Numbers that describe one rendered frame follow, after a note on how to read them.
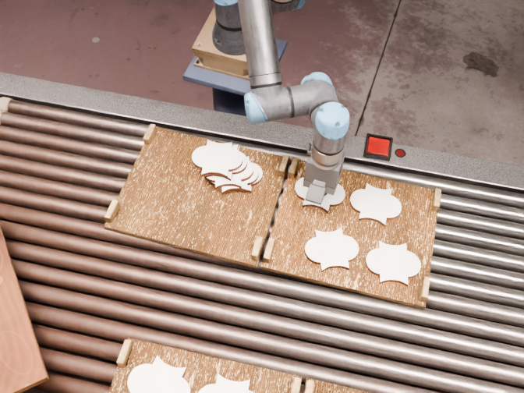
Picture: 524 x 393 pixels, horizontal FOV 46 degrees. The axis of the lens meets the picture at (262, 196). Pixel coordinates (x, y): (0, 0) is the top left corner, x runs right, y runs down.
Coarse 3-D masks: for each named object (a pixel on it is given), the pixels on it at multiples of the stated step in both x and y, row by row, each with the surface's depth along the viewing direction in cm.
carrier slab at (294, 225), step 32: (288, 192) 164; (352, 192) 165; (416, 192) 165; (288, 224) 159; (320, 224) 159; (352, 224) 159; (416, 224) 160; (288, 256) 154; (352, 288) 149; (384, 288) 149; (416, 288) 149
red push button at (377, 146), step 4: (372, 140) 176; (376, 140) 176; (380, 140) 176; (384, 140) 176; (388, 140) 176; (368, 144) 175; (372, 144) 175; (376, 144) 175; (380, 144) 175; (384, 144) 175; (388, 144) 175; (368, 148) 174; (372, 148) 174; (376, 148) 174; (380, 148) 174; (384, 148) 174; (388, 148) 174; (368, 152) 173; (372, 152) 173; (376, 152) 173; (380, 152) 173; (384, 152) 173
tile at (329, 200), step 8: (296, 184) 164; (296, 192) 163; (304, 192) 163; (336, 192) 163; (344, 192) 163; (304, 200) 161; (328, 200) 162; (336, 200) 162; (320, 208) 161; (328, 208) 160
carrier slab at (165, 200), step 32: (160, 128) 176; (160, 160) 169; (256, 160) 170; (128, 192) 163; (160, 192) 163; (192, 192) 164; (256, 192) 164; (128, 224) 158; (160, 224) 158; (192, 224) 158; (224, 224) 158; (256, 224) 159; (224, 256) 153
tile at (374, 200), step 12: (360, 192) 163; (372, 192) 163; (384, 192) 163; (360, 204) 161; (372, 204) 161; (384, 204) 161; (396, 204) 161; (360, 216) 159; (372, 216) 159; (384, 216) 159; (396, 216) 160
